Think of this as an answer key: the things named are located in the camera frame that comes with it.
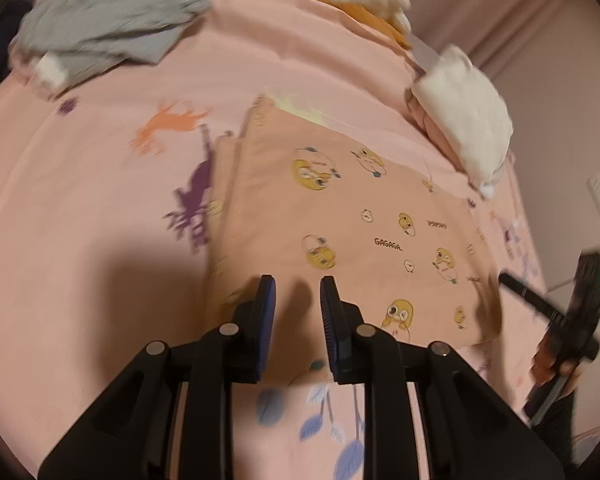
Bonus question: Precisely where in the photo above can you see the grey garment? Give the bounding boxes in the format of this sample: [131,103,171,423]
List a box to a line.
[17,0,213,87]

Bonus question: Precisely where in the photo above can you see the person's right hand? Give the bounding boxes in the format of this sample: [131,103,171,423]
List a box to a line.
[530,332,579,387]

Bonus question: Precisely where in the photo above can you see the dark navy garment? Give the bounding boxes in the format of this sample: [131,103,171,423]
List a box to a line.
[0,0,31,86]

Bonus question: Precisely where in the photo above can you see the pale pink garment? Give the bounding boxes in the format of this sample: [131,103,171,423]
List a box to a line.
[7,45,76,102]

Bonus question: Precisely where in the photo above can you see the pink animal print bedsheet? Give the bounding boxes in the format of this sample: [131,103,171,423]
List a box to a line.
[0,0,551,480]

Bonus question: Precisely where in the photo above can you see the peach cartoon print shirt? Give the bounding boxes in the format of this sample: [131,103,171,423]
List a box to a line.
[205,94,503,386]

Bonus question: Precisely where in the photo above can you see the pink curtain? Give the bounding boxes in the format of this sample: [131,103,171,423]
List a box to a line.
[395,0,600,91]

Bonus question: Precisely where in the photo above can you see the white folded garment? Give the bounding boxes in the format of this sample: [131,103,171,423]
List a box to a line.
[411,44,515,200]

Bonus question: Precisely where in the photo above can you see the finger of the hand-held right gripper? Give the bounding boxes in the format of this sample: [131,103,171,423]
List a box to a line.
[499,272,565,327]

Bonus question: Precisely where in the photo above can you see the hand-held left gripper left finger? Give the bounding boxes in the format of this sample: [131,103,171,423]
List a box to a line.
[37,274,277,480]

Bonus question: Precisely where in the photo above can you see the pink folded garment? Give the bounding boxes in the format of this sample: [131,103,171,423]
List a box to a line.
[405,87,468,171]

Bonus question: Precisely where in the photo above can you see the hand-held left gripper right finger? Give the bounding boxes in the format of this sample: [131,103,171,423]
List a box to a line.
[320,276,566,480]

